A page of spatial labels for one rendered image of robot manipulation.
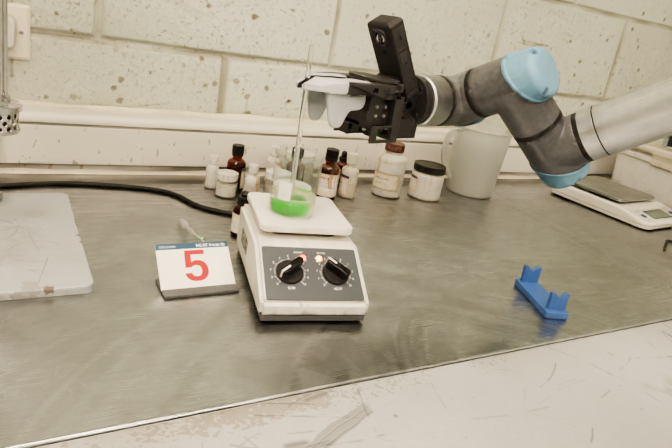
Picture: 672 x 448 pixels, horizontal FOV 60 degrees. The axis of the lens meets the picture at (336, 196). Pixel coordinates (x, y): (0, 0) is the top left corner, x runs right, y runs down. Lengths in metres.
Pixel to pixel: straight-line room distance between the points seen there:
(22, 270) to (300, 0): 0.72
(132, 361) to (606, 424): 0.47
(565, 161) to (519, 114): 0.10
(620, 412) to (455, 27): 0.94
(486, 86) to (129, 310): 0.54
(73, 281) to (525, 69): 0.61
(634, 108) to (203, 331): 0.61
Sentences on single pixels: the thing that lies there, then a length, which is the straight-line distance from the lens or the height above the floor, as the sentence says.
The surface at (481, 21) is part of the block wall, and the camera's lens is 1.45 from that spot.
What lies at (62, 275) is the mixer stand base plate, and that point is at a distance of 0.73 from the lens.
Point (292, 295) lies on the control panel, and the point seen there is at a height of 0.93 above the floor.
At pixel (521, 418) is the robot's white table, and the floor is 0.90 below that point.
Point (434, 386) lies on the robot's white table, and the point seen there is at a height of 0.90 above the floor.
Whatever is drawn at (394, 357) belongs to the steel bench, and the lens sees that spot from 0.66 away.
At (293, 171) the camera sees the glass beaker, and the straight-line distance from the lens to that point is 0.70.
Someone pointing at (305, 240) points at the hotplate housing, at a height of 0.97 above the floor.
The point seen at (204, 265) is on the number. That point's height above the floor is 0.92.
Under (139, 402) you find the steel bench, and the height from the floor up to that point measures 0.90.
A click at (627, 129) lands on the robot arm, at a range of 0.87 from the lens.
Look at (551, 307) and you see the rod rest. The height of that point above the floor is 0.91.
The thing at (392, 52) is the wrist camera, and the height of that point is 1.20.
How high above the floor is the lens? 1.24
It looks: 18 degrees down
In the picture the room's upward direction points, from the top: 10 degrees clockwise
